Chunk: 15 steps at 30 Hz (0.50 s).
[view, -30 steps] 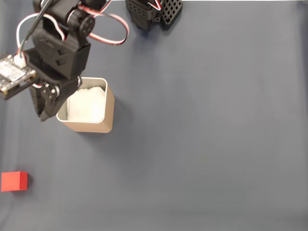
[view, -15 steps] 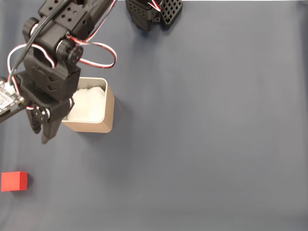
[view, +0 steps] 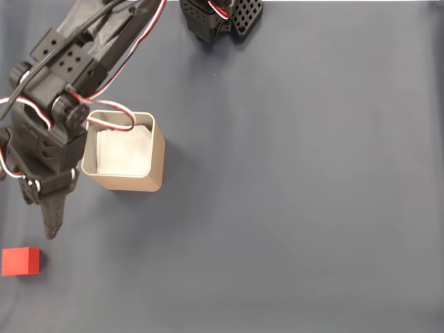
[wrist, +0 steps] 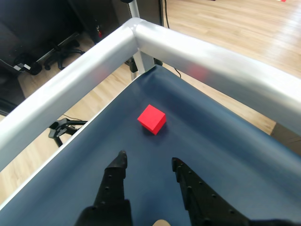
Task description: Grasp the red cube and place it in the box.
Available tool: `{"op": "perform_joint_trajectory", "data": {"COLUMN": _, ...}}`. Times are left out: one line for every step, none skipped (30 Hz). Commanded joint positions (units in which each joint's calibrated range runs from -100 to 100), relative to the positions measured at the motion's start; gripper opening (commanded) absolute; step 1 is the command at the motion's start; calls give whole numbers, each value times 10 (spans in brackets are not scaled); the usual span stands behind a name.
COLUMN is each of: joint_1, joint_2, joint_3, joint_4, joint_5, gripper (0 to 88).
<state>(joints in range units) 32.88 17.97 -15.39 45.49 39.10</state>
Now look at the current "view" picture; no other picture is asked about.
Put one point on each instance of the red cube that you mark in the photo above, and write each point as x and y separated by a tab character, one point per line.
17	262

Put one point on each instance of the white paper padding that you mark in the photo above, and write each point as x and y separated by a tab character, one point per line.
121	152

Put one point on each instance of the tan metal box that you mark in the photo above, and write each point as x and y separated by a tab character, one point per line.
157	163

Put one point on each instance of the dark grey table cloth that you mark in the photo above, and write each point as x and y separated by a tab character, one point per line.
277	208

